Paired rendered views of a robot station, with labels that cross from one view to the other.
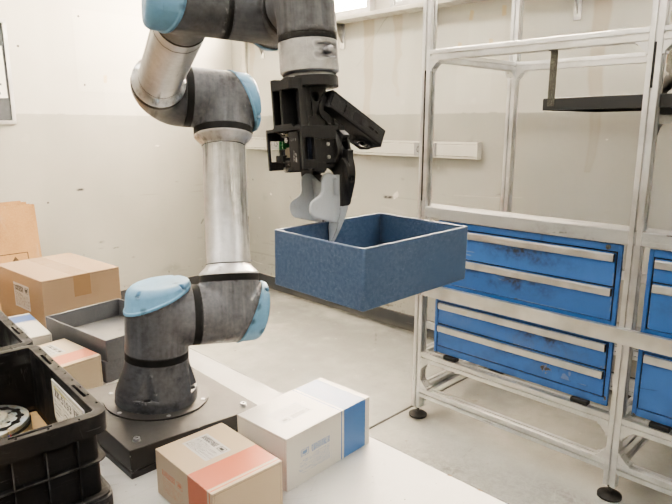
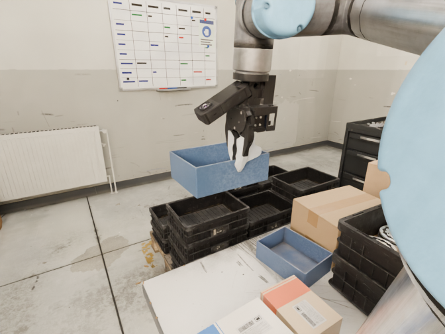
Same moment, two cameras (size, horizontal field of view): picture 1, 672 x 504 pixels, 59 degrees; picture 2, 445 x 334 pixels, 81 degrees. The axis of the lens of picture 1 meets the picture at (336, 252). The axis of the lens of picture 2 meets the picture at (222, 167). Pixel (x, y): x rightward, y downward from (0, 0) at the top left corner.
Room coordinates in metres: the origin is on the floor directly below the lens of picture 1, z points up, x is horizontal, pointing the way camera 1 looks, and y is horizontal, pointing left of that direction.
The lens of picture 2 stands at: (1.33, 0.11, 1.32)
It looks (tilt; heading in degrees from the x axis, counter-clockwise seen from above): 20 degrees down; 194
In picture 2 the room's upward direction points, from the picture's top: straight up
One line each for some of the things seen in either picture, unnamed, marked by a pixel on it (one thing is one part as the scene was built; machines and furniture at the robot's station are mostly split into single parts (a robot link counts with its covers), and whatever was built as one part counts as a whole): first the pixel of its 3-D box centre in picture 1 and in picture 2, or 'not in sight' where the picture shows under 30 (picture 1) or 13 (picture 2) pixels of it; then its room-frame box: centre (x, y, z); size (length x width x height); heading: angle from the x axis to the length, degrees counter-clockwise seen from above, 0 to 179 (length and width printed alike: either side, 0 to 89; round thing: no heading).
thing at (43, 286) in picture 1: (59, 292); not in sight; (1.68, 0.81, 0.78); 0.30 x 0.22 x 0.16; 49
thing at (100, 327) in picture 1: (113, 326); not in sight; (1.39, 0.54, 0.78); 0.27 x 0.20 x 0.05; 52
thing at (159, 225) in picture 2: not in sight; (182, 222); (-0.22, -0.57, 0.26); 0.40 x 0.30 x 0.23; 135
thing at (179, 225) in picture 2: not in sight; (208, 238); (0.07, -0.29, 0.37); 0.40 x 0.30 x 0.45; 135
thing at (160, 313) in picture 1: (161, 314); not in sight; (1.06, 0.33, 0.91); 0.13 x 0.12 x 0.14; 113
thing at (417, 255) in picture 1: (372, 254); (218, 165); (0.74, -0.05, 1.10); 0.20 x 0.15 x 0.07; 135
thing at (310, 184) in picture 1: (308, 208); (249, 153); (0.79, 0.04, 1.15); 0.06 x 0.03 x 0.09; 133
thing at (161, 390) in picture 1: (157, 373); not in sight; (1.06, 0.34, 0.80); 0.15 x 0.15 x 0.10
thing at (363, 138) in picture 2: not in sight; (381, 172); (-1.13, 0.99, 0.45); 0.60 x 0.45 x 0.90; 135
